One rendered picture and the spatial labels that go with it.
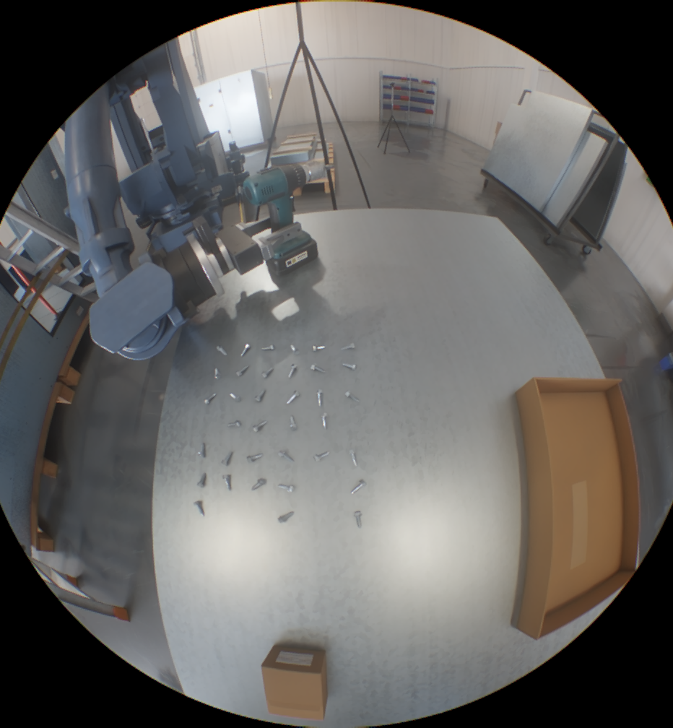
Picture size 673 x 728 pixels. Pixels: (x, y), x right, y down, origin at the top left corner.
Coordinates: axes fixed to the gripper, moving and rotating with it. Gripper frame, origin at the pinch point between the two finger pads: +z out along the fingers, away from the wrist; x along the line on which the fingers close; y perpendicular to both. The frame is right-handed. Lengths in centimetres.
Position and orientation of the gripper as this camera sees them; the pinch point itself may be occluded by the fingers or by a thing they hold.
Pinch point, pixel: (281, 225)
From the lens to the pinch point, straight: 56.2
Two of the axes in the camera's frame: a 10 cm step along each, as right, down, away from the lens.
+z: 7.8, -5.6, 2.7
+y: 0.5, 5.0, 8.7
